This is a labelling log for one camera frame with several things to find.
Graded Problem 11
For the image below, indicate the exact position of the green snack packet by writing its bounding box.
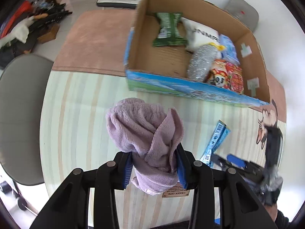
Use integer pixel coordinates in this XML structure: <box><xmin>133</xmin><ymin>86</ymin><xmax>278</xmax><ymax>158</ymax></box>
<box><xmin>152</xmin><ymin>12</ymin><xmax>187</xmax><ymax>48</ymax></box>

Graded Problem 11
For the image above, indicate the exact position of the small brown cardboard box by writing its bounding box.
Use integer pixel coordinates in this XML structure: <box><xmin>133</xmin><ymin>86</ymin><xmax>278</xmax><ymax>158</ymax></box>
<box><xmin>37</xmin><ymin>24</ymin><xmax>59</xmax><ymax>44</ymax></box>

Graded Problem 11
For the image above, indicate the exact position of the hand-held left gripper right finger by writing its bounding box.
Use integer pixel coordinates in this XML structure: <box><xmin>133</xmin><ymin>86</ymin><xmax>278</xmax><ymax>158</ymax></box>
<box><xmin>176</xmin><ymin>144</ymin><xmax>279</xmax><ymax>229</ymax></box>

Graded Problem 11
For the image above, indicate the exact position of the pile of black tripods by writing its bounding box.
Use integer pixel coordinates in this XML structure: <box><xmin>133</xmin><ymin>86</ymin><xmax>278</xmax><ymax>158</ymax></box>
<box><xmin>26</xmin><ymin>2</ymin><xmax>73</xmax><ymax>53</ymax></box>

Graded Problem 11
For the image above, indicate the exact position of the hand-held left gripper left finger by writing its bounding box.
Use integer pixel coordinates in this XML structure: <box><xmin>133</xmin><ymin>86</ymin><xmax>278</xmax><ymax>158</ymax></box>
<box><xmin>30</xmin><ymin>151</ymin><xmax>134</xmax><ymax>229</ymax></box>

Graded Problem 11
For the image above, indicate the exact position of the orange panda snack packet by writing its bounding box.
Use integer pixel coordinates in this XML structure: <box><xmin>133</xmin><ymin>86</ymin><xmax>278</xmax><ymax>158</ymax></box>
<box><xmin>205</xmin><ymin>60</ymin><xmax>230</xmax><ymax>89</ymax></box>

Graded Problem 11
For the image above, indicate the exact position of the orange plastic bag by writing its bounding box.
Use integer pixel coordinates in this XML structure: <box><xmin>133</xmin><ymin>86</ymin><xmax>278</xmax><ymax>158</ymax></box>
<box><xmin>2</xmin><ymin>1</ymin><xmax>34</xmax><ymax>32</ymax></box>

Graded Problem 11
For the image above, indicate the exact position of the cardboard box blue print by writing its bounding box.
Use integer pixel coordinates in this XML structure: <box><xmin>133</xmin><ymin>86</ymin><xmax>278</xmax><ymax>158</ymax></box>
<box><xmin>123</xmin><ymin>0</ymin><xmax>271</xmax><ymax>107</ymax></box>

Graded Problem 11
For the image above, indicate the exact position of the white goose plush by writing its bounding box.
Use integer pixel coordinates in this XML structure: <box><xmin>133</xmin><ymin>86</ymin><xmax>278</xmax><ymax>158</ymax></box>
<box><xmin>0</xmin><ymin>17</ymin><xmax>36</xmax><ymax>48</ymax></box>

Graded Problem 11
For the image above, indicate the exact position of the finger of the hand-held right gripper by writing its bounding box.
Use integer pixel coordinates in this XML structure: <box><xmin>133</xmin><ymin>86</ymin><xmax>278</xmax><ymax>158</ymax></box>
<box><xmin>226</xmin><ymin>154</ymin><xmax>265</xmax><ymax>173</ymax></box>
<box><xmin>211</xmin><ymin>153</ymin><xmax>262</xmax><ymax>184</ymax></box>

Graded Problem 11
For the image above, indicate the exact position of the silver scouring pad packet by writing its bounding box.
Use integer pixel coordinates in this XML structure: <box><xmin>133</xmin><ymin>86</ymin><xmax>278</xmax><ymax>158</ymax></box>
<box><xmin>186</xmin><ymin>42</ymin><xmax>226</xmax><ymax>83</ymax></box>

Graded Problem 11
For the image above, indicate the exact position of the light blue wipes packet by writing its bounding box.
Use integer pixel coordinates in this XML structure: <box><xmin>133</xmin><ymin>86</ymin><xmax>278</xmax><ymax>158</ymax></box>
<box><xmin>218</xmin><ymin>35</ymin><xmax>240</xmax><ymax>65</ymax></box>

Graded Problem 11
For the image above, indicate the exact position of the grey office chair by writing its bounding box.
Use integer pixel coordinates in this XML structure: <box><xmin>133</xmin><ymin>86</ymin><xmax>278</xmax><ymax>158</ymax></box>
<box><xmin>0</xmin><ymin>54</ymin><xmax>55</xmax><ymax>213</ymax></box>

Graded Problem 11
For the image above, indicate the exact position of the white pouch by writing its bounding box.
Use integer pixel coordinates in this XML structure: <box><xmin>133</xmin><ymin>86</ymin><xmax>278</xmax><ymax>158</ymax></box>
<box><xmin>182</xmin><ymin>18</ymin><xmax>220</xmax><ymax>53</ymax></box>

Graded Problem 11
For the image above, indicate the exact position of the grey padded floor chair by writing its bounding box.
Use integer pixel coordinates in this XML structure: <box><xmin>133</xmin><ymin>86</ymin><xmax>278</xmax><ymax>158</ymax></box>
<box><xmin>224</xmin><ymin>0</ymin><xmax>259</xmax><ymax>32</ymax></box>

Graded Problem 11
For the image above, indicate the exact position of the long blue packet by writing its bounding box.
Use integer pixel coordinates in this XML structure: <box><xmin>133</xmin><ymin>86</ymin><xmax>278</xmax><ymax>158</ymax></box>
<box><xmin>200</xmin><ymin>120</ymin><xmax>231</xmax><ymax>169</ymax></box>

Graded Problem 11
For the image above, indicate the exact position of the red snack packet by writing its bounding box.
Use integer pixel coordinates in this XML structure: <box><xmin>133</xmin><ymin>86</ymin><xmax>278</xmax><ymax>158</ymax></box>
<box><xmin>225</xmin><ymin>62</ymin><xmax>245</xmax><ymax>94</ymax></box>

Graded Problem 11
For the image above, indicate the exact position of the person's right forearm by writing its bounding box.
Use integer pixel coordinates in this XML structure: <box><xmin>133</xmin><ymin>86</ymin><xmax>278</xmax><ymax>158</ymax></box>
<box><xmin>264</xmin><ymin>204</ymin><xmax>290</xmax><ymax>229</ymax></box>

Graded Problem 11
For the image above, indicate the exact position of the purple towel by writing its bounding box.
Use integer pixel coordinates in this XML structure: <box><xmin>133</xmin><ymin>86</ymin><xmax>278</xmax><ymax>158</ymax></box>
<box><xmin>105</xmin><ymin>97</ymin><xmax>185</xmax><ymax>195</ymax></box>

